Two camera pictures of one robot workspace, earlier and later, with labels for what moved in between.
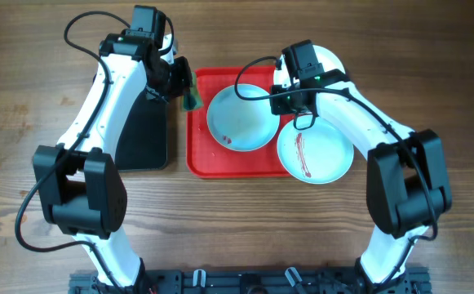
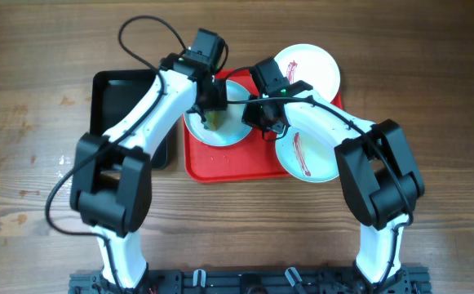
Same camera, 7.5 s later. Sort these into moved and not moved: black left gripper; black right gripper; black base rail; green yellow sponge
Moved: black left gripper; black right gripper; green yellow sponge
Not moved: black base rail
